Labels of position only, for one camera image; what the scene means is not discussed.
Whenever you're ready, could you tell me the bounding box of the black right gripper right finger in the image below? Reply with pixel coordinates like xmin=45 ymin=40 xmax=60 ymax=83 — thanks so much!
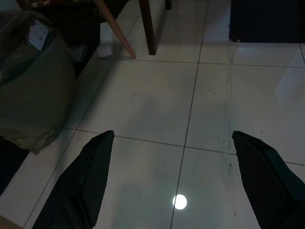
xmin=232 ymin=130 xmax=305 ymax=229

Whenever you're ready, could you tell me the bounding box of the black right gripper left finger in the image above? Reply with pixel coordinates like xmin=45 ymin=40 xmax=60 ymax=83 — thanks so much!
xmin=32 ymin=130 xmax=115 ymax=229

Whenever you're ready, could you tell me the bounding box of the large green plastic sack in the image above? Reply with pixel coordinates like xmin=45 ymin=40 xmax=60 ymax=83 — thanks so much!
xmin=0 ymin=10 xmax=76 ymax=156

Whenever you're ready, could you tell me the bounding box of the white paper scrap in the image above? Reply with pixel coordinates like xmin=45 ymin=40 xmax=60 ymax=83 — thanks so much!
xmin=97 ymin=44 xmax=114 ymax=59

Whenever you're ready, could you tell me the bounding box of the white shipping label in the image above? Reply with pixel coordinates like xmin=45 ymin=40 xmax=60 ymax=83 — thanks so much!
xmin=28 ymin=19 xmax=53 ymax=52

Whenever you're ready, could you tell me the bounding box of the black cabinet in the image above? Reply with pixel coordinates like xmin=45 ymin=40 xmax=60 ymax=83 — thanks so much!
xmin=229 ymin=0 xmax=305 ymax=44

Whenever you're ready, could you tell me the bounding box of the light wooden chair leg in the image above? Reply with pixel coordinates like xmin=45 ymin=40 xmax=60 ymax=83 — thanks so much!
xmin=94 ymin=0 xmax=137 ymax=60

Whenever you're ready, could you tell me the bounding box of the dark brown table leg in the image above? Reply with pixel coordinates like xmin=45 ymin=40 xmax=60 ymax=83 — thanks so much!
xmin=139 ymin=0 xmax=157 ymax=56

